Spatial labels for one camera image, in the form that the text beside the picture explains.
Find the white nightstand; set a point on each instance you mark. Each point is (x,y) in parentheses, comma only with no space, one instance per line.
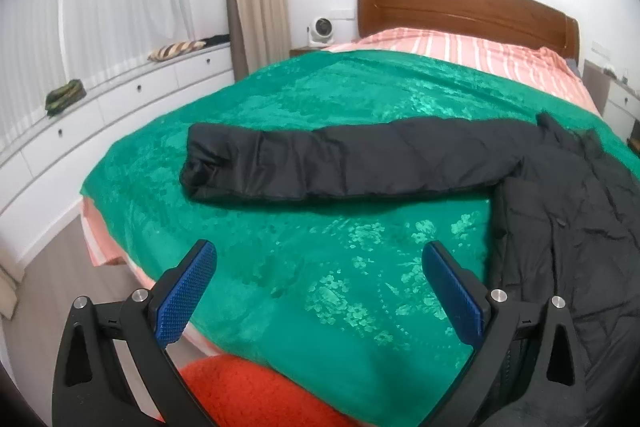
(620,104)

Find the dark cloth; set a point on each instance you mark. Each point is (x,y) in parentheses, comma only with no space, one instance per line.
(216,40)

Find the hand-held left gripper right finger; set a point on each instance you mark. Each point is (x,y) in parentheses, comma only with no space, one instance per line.
(452,292)

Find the white drawer cabinet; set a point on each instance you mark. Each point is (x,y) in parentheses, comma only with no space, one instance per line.
(150,92)

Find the white wall socket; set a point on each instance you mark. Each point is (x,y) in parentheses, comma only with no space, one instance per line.
(600,49)

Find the wooden headboard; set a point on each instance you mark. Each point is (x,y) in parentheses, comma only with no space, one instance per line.
(450,7)

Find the black puffer jacket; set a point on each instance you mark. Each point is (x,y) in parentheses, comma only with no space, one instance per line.
(350,162)

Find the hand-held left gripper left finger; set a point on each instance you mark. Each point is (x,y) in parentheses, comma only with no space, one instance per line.
(187,292)

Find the brown nightstand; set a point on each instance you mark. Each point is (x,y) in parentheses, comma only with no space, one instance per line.
(305,51)

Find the small white fan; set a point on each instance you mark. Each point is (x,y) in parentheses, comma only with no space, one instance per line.
(320,29)

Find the striped cushion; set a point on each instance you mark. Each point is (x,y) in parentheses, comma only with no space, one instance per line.
(175,50)

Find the green floral blanket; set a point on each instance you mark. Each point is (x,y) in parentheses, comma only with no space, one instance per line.
(300,97)

